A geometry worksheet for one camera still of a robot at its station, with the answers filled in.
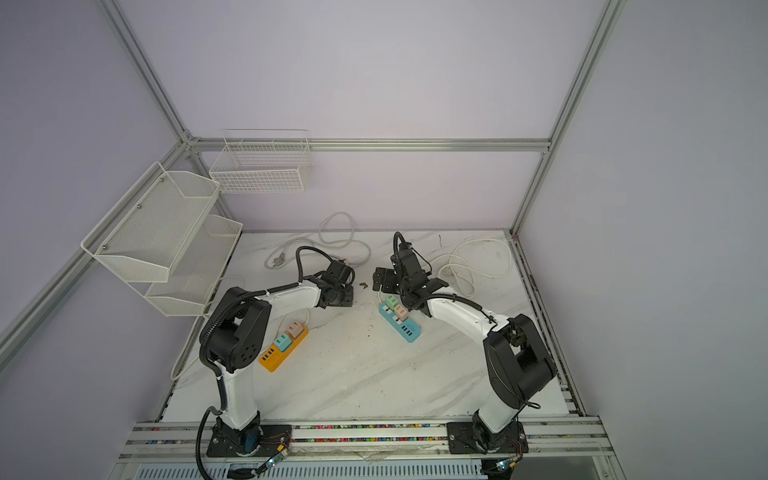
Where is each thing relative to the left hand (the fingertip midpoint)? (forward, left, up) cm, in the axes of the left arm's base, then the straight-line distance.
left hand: (343, 297), depth 99 cm
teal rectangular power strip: (-12, -21, +1) cm, 24 cm away
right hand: (-1, -14, +14) cm, 19 cm away
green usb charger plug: (-5, -16, +5) cm, 18 cm away
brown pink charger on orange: (-14, +12, +5) cm, 19 cm away
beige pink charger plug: (-9, -19, +6) cm, 22 cm away
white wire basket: (+32, +26, +32) cm, 52 cm away
